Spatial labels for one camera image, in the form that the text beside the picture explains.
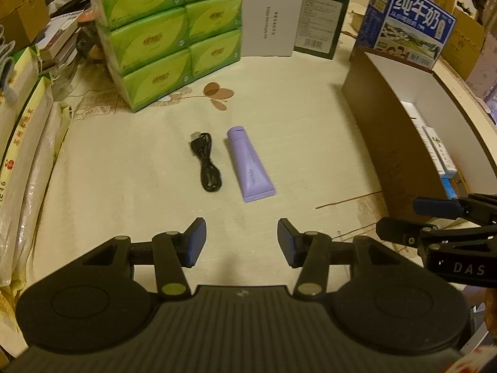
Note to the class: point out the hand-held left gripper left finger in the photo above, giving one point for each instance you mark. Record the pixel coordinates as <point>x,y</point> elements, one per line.
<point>195,243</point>

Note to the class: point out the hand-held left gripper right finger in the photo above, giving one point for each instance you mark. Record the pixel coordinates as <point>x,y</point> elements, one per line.
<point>288,243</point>

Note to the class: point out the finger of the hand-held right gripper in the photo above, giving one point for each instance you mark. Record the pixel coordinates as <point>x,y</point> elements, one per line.
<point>435,206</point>
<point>400,232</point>

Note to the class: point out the white medicine box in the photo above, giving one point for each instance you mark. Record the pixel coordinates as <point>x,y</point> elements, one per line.
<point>438,149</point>

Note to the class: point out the purple tube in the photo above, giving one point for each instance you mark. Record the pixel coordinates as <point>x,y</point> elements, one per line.
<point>248,163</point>

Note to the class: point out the brown cardboard box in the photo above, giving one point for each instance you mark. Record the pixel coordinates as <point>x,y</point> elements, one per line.
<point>380,124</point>

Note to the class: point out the white rice sack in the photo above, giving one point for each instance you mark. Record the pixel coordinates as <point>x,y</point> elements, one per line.
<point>17,93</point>
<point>39,186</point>
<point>29,136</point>

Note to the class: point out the blue milk carton box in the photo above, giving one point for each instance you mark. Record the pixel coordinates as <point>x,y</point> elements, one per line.
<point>407,19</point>

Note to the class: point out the bundle of green tissue packs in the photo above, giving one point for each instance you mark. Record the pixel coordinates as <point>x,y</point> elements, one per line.
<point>155,42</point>

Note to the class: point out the dark green box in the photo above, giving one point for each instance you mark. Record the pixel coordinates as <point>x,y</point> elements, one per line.
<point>318,19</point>

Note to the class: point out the white cardboard box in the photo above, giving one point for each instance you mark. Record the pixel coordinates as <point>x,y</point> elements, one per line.
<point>271,19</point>

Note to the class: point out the stack of books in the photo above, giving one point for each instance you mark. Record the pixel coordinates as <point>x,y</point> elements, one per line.
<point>62,39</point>

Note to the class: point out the grey cloth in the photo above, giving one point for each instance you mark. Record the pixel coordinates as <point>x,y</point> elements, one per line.
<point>4,58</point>

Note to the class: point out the brown cardboard carton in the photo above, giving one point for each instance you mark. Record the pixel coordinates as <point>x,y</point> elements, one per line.
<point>27,23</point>

